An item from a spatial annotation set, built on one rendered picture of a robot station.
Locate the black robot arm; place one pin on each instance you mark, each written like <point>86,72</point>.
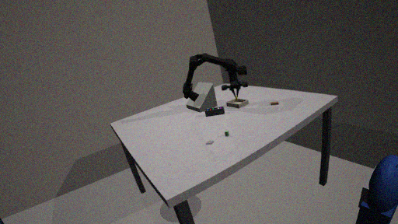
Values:
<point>227,63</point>

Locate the beige square tray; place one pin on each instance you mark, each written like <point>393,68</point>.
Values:
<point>237,103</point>

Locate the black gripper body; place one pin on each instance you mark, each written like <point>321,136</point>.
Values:
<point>233,79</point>

